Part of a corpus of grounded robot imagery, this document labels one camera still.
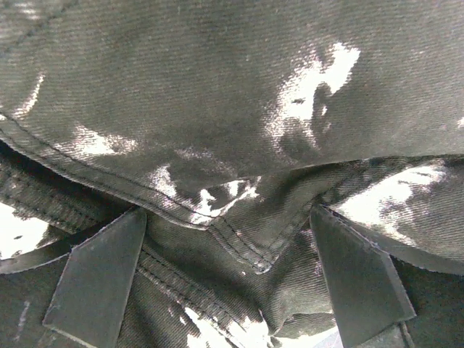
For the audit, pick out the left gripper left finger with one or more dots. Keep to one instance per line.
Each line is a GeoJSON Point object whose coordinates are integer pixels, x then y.
{"type": "Point", "coordinates": [73, 292]}

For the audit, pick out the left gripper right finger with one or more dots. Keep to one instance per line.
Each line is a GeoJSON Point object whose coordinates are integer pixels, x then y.
{"type": "Point", "coordinates": [385, 293]}

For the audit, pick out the black white patterned trousers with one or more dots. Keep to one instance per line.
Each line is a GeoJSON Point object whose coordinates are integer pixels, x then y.
{"type": "Point", "coordinates": [226, 122]}

